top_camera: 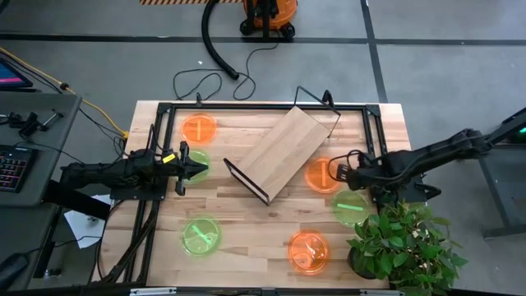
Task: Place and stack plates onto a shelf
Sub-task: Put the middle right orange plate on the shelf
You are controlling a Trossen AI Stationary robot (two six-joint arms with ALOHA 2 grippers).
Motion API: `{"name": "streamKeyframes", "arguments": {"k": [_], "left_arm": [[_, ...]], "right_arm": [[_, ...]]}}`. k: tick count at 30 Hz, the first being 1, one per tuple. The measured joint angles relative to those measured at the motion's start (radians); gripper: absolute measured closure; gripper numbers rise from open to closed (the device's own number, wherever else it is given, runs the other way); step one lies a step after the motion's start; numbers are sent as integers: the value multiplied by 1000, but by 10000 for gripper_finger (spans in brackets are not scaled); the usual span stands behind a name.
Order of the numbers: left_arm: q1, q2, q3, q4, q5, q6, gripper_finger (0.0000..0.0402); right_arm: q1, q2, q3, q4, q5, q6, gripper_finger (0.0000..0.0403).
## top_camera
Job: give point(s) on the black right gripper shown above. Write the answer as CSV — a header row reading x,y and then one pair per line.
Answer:
x,y
356,174

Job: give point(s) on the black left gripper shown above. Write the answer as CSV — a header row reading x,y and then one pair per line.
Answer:
x,y
181,164

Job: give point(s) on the orange translucent plastic plate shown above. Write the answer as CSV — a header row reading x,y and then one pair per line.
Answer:
x,y
299,263
317,181
191,135

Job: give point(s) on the green translucent plastic plate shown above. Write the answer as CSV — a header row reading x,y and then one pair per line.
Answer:
x,y
201,155
192,246
349,217

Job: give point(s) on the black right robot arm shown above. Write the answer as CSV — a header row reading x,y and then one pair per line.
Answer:
x,y
431,156

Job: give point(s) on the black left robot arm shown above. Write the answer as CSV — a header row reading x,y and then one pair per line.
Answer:
x,y
102,172

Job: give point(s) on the green leafy plant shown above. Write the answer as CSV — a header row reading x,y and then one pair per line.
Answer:
x,y
394,246

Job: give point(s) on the black plant pot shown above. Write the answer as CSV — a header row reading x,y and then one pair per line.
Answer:
x,y
355,267

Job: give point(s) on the white paper sheet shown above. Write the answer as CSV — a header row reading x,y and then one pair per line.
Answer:
x,y
82,226

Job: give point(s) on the grey desk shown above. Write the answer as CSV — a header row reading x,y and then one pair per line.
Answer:
x,y
53,140

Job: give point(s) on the black clamp tool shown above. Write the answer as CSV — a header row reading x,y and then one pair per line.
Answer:
x,y
30,123

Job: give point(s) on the orange shop vacuum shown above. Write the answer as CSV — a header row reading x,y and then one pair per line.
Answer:
x,y
283,10

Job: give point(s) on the black backlit keyboard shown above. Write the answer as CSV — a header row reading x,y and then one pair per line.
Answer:
x,y
14,168

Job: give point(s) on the black desk monitor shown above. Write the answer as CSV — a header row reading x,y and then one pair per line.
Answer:
x,y
10,76

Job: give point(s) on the black computer mouse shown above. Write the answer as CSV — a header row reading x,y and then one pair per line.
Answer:
x,y
12,267

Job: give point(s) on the wooden shelf with black frame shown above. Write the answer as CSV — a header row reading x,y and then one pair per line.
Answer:
x,y
283,152

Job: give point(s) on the black aluminium table frame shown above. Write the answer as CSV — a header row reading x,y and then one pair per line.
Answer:
x,y
267,107

